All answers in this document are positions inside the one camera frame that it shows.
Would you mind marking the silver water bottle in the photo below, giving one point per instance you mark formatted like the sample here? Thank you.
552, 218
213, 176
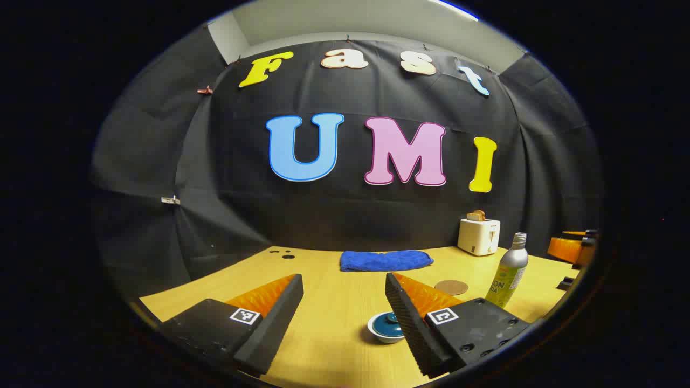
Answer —
509, 267

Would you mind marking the black backdrop cloth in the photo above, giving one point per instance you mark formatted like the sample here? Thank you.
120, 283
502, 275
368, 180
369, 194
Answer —
242, 215

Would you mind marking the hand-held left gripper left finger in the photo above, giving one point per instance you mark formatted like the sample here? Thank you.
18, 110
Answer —
269, 323

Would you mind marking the blue teacup lid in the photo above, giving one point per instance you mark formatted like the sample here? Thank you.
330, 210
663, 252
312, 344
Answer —
389, 325

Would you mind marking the copper clip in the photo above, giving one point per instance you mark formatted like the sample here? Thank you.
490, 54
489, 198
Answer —
205, 90

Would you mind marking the white clip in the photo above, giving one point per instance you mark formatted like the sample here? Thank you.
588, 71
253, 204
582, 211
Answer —
170, 200

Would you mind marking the blue towel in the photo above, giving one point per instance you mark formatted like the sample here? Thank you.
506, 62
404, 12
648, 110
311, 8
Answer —
385, 261

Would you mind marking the round brown coaster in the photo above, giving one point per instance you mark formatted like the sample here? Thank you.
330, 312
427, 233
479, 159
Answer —
452, 288

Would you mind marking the toasted bread slice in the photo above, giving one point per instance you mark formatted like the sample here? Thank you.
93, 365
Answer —
476, 215

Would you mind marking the white toaster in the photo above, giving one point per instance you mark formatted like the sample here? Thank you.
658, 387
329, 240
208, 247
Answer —
477, 237

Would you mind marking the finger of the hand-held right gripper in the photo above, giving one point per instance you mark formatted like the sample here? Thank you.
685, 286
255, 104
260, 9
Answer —
568, 250

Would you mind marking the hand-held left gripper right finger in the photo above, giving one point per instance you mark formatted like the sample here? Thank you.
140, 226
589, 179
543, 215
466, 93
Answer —
412, 323

